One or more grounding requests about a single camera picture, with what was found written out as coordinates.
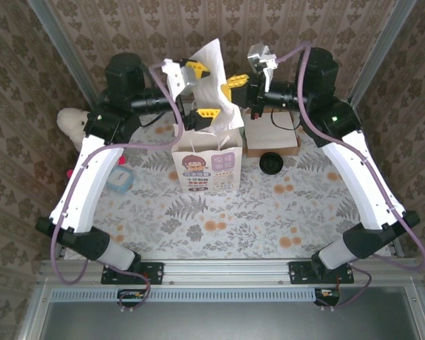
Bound white paper napkin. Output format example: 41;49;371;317
192;38;246;131

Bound white cartoon print paper bag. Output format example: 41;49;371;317
171;125;244;194

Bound flat white paper bags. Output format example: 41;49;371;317
243;108;300;152

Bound brown cardboard napkin box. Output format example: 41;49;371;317
242;108;302;159

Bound white plush animal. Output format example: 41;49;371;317
56;108;91;152

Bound black plastic cup lid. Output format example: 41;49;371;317
259;152;284;176

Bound pink striped plush doll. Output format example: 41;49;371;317
66;154;128;179

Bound small blue alarm clock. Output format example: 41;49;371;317
106;166;134;195

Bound floral table cover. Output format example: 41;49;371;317
62;100;393;261

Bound black connector board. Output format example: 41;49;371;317
314;287;341;306
117;288;146;308

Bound grey metal panel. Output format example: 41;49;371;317
19;283;425;340

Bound aluminium frame post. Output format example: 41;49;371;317
27;0;104;111
346;0;418;107

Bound wide aluminium base rail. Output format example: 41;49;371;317
38;258;421;284

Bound white slotted cable duct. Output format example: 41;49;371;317
50;287;322;303

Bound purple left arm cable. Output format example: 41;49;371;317
50;62;182;315

